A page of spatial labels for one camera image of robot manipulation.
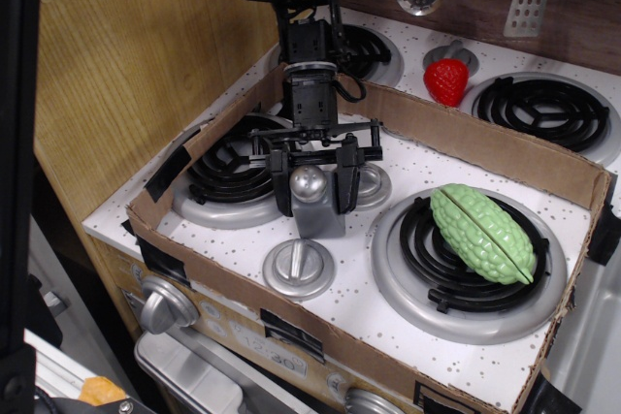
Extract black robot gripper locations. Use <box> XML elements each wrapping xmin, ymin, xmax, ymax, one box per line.
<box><xmin>249</xmin><ymin>69</ymin><xmax>383</xmax><ymax>216</ymax></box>

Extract grey pepper shaker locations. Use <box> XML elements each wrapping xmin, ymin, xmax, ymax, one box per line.
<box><xmin>289</xmin><ymin>165</ymin><xmax>345</xmax><ymax>239</ymax></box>

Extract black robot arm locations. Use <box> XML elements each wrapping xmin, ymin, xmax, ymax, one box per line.
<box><xmin>249</xmin><ymin>0</ymin><xmax>382</xmax><ymax>216</ymax></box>

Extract silver middle stovetop knob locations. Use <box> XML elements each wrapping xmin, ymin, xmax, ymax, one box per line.
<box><xmin>355</xmin><ymin>163</ymin><xmax>392</xmax><ymax>211</ymax></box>

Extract silver stovetop knob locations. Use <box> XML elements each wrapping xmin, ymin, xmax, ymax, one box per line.
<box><xmin>355</xmin><ymin>163</ymin><xmax>392</xmax><ymax>211</ymax></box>
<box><xmin>262</xmin><ymin>239</ymin><xmax>336</xmax><ymax>302</ymax></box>
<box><xmin>423</xmin><ymin>40</ymin><xmax>479</xmax><ymax>76</ymax></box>

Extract front left stove burner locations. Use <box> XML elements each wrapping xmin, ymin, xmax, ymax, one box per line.
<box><xmin>173</xmin><ymin>112</ymin><xmax>291</xmax><ymax>230</ymax></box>

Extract stove burner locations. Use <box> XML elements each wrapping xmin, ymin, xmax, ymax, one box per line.
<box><xmin>460</xmin><ymin>72</ymin><xmax>620</xmax><ymax>166</ymax></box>
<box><xmin>371</xmin><ymin>190</ymin><xmax>568</xmax><ymax>345</ymax></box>
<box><xmin>173</xmin><ymin>112</ymin><xmax>291</xmax><ymax>230</ymax></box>
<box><xmin>268</xmin><ymin>19</ymin><xmax>404</xmax><ymax>87</ymax></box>

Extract silver front stovetop knob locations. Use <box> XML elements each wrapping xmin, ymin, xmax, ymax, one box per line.
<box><xmin>262</xmin><ymin>239</ymin><xmax>336</xmax><ymax>302</ymax></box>

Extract back left stove burner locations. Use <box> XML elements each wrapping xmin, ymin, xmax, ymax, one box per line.
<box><xmin>268</xmin><ymin>19</ymin><xmax>404</xmax><ymax>87</ymax></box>

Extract red toy strawberry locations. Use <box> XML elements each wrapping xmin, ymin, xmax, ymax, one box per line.
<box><xmin>423</xmin><ymin>58</ymin><xmax>470</xmax><ymax>108</ymax></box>

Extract front right stove burner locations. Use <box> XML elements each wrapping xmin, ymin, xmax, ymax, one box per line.
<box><xmin>371</xmin><ymin>190</ymin><xmax>568</xmax><ymax>345</ymax></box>

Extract brown cardboard tray border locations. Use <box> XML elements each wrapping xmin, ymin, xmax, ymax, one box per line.
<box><xmin>127</xmin><ymin>69</ymin><xmax>615</xmax><ymax>413</ymax></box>

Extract silver back stovetop knob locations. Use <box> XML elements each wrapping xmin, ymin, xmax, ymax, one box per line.
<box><xmin>423</xmin><ymin>40</ymin><xmax>479</xmax><ymax>76</ymax></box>

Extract toy oven clock display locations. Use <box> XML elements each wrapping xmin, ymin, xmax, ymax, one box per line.
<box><xmin>229</xmin><ymin>321</ymin><xmax>308</xmax><ymax>378</ymax></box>

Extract green toy bitter gourd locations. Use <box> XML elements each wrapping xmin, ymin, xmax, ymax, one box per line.
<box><xmin>430</xmin><ymin>183</ymin><xmax>537</xmax><ymax>285</ymax></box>

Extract silver oven front knob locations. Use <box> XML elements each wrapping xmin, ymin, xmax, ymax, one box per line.
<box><xmin>140</xmin><ymin>275</ymin><xmax>199</xmax><ymax>334</ymax></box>

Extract silver oven knob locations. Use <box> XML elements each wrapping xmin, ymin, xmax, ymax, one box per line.
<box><xmin>140</xmin><ymin>275</ymin><xmax>199</xmax><ymax>334</ymax></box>
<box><xmin>344</xmin><ymin>388</ymin><xmax>404</xmax><ymax>414</ymax></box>

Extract back right stove burner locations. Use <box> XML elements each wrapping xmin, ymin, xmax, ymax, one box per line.
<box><xmin>460</xmin><ymin>72</ymin><xmax>620</xmax><ymax>166</ymax></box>

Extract hanging silver slotted spatula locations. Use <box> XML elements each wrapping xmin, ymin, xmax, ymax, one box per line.
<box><xmin>503</xmin><ymin>0</ymin><xmax>547</xmax><ymax>39</ymax></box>

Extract orange object bottom left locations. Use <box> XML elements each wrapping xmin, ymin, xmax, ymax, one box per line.
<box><xmin>78</xmin><ymin>376</ymin><xmax>126</xmax><ymax>406</ymax></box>

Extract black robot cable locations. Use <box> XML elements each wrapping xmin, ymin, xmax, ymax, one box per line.
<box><xmin>334</xmin><ymin>72</ymin><xmax>369</xmax><ymax>104</ymax></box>

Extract silver oven door handle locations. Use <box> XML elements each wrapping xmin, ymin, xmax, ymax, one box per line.
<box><xmin>134</xmin><ymin>328</ymin><xmax>313</xmax><ymax>413</ymax></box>

